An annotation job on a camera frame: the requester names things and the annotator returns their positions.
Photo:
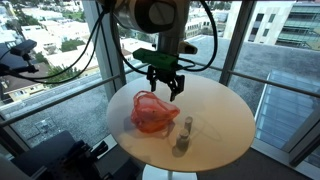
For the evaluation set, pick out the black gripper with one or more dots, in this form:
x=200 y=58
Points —
x=165 y=75

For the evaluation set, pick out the small pale blue bottle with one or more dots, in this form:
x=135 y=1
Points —
x=188 y=124

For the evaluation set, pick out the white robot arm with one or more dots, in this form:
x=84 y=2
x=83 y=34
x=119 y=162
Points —
x=146 y=15

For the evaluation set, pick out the red plastic carrier bag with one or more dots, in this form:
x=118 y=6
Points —
x=150 y=113

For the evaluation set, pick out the round beige table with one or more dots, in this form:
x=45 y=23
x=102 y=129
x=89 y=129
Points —
x=66 y=98

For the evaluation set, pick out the black clamp equipment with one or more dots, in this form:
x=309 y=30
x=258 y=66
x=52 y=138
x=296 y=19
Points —
x=80 y=160

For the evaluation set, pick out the dark grey equipment box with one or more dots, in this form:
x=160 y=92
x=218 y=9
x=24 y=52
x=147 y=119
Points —
x=40 y=155

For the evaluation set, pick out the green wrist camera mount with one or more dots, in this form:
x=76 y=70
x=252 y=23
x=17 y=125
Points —
x=156 y=59

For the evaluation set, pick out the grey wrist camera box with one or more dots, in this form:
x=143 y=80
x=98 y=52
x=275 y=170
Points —
x=187 y=47

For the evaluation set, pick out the white table pedestal base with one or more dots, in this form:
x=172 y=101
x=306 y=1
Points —
x=156 y=174

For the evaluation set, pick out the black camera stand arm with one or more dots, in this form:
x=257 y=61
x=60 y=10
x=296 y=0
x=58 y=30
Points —
x=23 y=66

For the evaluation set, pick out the black camera on stand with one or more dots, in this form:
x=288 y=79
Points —
x=23 y=47

